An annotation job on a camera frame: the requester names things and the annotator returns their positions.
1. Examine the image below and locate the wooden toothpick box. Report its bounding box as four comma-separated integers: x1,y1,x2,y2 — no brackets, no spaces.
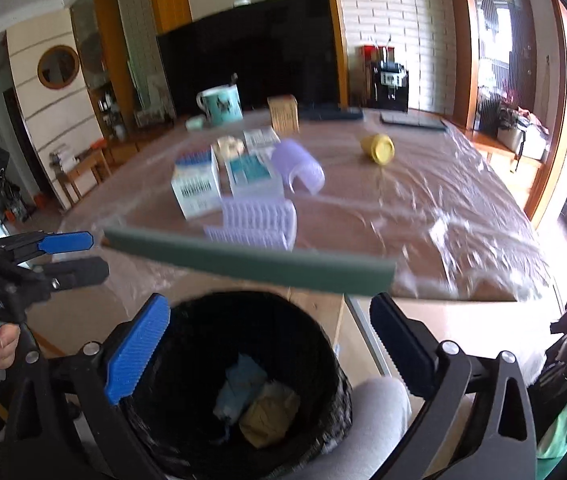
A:
268,94,301,135

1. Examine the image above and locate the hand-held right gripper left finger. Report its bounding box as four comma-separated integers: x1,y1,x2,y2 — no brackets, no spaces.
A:
0,294,174,480

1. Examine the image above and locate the round wooden mirror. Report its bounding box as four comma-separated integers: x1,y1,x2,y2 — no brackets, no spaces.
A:
38,44,80,91

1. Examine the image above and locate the black trash bin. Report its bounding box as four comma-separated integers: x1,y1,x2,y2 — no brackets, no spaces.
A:
123,290,354,480

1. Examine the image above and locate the person's grey trouser leg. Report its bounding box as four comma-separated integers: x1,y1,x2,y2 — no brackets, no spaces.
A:
308,376,414,480

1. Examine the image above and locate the person's left hand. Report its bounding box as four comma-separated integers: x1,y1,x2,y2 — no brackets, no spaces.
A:
0,323,22,372

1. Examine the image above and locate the beige crumpled paper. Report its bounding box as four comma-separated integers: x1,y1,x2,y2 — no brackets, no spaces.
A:
238,381,303,450

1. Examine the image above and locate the black television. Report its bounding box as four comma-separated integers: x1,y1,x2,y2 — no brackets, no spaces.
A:
156,0,342,117

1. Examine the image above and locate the white blue medicine box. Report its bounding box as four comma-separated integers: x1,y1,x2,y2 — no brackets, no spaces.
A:
172,149,223,220

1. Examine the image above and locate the teal printed mug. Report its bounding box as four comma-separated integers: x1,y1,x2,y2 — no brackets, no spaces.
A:
196,84,244,126

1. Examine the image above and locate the red canister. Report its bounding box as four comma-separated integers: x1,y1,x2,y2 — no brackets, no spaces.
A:
360,44,397,64

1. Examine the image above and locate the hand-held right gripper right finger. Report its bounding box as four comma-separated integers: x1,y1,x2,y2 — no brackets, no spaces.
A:
369,292,539,480

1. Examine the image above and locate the black coffee machine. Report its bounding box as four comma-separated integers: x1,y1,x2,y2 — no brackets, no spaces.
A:
365,60,411,112

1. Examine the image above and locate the wooden side table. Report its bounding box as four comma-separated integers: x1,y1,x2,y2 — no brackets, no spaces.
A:
55,144,114,207

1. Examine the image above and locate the clear plastic table cover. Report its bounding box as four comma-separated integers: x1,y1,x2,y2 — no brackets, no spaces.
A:
58,107,564,306

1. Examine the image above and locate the beige crumpled wrapper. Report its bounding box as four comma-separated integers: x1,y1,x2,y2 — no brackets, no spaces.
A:
211,135,246,169

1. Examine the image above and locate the small white box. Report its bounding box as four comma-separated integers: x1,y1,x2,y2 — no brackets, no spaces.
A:
242,127,282,151

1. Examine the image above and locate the teal white medicine box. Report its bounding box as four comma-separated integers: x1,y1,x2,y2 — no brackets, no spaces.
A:
225,152,285,199

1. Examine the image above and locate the small yellow cup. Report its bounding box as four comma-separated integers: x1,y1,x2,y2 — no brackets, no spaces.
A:
360,133,395,166

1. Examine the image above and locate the blue crumpled paper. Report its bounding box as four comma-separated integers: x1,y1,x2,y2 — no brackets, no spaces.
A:
212,354,270,432

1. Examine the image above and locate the purple comb clip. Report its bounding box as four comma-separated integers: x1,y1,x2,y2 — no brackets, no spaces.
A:
203,197,298,252

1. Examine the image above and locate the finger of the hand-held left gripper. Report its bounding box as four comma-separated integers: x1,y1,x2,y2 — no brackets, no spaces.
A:
0,231,95,264
28,256,110,292

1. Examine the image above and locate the purple hair roller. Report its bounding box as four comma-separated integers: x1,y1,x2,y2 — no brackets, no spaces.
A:
270,139,325,196

